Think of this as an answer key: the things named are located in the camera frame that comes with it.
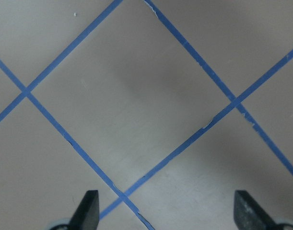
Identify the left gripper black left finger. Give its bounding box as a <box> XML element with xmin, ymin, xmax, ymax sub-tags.
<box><xmin>48</xmin><ymin>190</ymin><xmax>99</xmax><ymax>230</ymax></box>

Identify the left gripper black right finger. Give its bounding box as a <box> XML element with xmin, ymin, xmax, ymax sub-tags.
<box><xmin>234</xmin><ymin>190</ymin><xmax>293</xmax><ymax>230</ymax></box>

